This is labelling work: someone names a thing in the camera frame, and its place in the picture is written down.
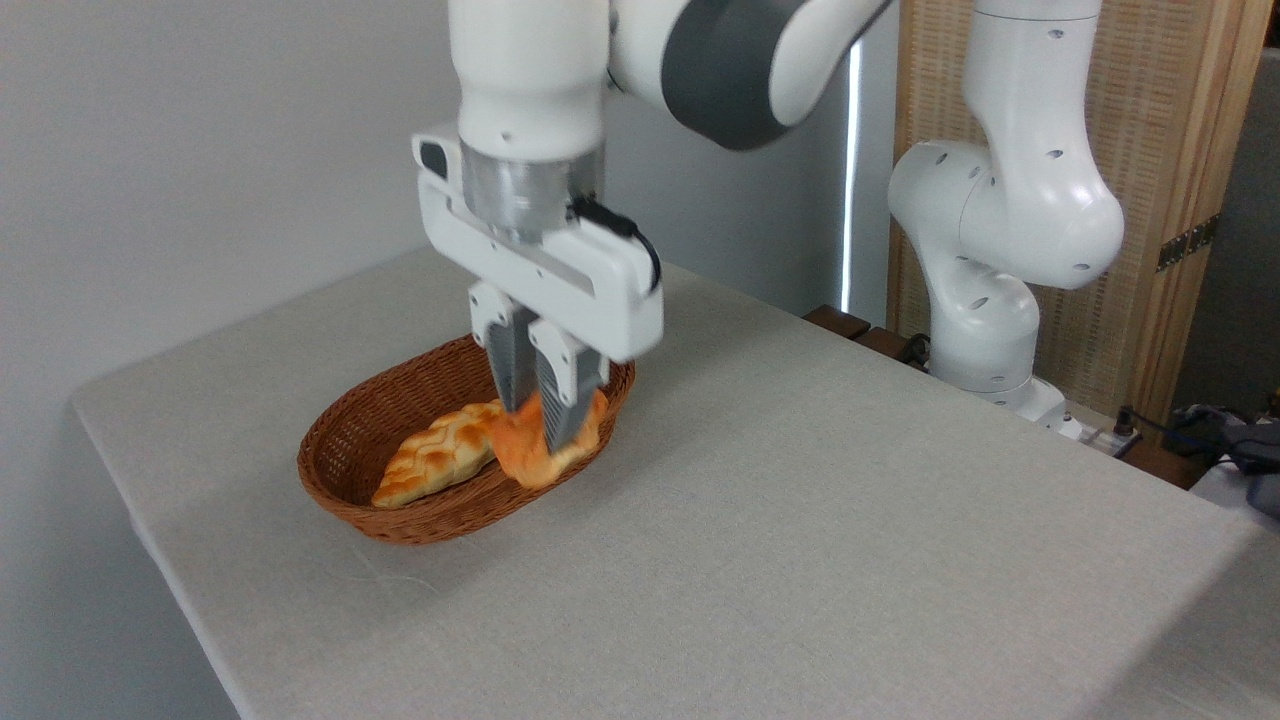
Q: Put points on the white vertical light strip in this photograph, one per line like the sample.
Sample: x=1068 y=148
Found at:
x=851 y=180

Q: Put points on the metal hinge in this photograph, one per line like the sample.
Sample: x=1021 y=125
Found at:
x=1188 y=243

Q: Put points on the dark grey bag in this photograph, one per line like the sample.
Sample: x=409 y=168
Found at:
x=1250 y=450

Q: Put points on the brown wicker oval basket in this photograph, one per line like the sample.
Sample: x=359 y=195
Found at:
x=350 y=450

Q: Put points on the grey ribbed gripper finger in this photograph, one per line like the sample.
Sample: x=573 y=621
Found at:
x=565 y=400
x=510 y=360

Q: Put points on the round orange bread bun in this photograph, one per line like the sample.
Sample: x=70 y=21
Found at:
x=520 y=455

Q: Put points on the grey tablecloth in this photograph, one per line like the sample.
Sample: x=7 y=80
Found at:
x=850 y=500

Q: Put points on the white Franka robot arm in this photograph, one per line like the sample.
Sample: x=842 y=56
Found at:
x=530 y=60

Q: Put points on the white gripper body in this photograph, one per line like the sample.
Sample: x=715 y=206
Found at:
x=590 y=290

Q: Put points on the braided golden bread loaf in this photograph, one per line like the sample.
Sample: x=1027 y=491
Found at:
x=435 y=455

